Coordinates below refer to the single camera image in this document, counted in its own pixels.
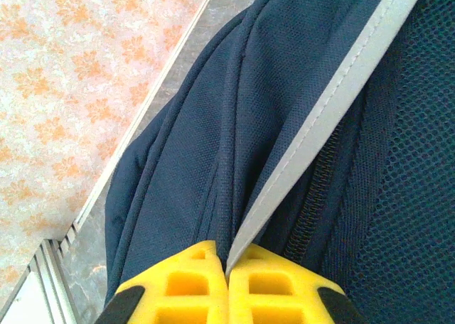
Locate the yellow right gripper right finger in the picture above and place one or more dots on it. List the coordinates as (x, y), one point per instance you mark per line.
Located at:
(270, 292)

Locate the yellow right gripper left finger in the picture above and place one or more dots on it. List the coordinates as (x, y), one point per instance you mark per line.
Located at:
(185, 292)

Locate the navy blue backpack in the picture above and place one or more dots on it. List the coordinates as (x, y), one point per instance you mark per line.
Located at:
(249, 125)

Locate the aluminium frame post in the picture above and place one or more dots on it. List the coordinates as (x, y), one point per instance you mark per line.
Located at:
(46, 285)

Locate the thin aluminium side rail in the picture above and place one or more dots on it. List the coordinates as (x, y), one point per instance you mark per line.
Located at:
(154, 89)

